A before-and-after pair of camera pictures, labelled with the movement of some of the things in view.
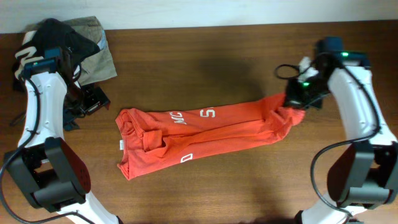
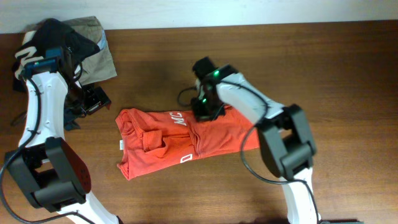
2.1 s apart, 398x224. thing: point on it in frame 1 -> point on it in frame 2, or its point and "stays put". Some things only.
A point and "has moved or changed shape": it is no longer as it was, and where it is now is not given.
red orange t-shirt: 147,137 has moved or changed shape
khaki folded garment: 99,65 stays put
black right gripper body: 308,93 -> 206,106
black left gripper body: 83,100 stays put
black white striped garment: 48,33 stays put
